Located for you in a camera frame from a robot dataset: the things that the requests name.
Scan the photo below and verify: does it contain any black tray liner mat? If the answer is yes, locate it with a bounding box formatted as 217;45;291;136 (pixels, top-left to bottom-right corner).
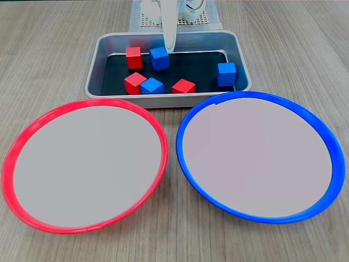
100;51;236;96

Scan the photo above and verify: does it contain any white mesh grip mat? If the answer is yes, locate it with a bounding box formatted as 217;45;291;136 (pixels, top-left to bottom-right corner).
140;10;211;28

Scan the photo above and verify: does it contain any blue cube block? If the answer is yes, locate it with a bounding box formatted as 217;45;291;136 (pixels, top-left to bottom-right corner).
216;62;237;87
140;77;165;95
149;46;170;71

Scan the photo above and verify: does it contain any red rimmed round dish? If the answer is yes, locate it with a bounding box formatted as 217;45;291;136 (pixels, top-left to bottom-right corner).
1;98;169;235

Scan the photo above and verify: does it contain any blue rimmed round dish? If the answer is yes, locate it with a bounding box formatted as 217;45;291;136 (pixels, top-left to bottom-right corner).
176;91;346;224

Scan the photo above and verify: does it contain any silver metal tray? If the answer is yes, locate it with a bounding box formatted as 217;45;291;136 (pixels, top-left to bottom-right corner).
84;29;253;109

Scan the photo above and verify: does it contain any red cube block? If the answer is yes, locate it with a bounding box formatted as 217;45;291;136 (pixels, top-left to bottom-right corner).
125;46;143;70
124;72;148;95
171;78;196;94

